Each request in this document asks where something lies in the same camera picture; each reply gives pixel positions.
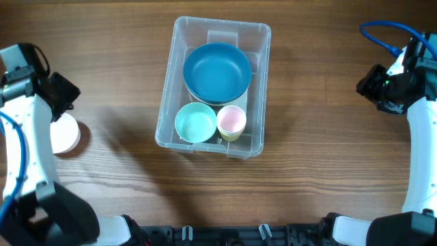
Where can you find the mint green bowl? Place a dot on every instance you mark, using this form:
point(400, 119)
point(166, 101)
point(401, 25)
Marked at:
point(196, 122)

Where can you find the cream bowl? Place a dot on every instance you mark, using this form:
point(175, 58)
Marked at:
point(216, 103)

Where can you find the pink bowl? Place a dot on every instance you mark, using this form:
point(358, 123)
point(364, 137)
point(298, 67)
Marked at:
point(65, 134)

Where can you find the white label in container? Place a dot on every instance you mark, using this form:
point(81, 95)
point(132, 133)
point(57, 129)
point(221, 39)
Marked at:
point(241, 101)

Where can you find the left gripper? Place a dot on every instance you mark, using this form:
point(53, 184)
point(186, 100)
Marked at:
point(65, 94)

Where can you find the small pink cup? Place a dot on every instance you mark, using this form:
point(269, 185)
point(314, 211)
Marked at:
point(231, 118)

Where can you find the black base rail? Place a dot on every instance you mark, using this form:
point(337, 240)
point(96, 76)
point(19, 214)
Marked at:
point(289, 235)

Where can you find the cream cup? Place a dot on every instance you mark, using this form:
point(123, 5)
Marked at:
point(230, 133)

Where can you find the yellow cup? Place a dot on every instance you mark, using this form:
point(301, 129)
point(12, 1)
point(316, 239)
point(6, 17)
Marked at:
point(228, 138)

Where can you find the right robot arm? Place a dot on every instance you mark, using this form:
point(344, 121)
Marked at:
point(416, 223)

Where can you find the dark blue bowl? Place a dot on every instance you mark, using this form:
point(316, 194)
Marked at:
point(217, 62)
point(217, 92)

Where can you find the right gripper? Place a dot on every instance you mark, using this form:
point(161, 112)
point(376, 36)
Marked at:
point(369, 86)

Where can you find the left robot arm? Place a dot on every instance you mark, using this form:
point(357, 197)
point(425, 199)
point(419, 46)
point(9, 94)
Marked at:
point(37, 209)

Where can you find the clear plastic storage container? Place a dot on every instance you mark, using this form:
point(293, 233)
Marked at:
point(188, 34)

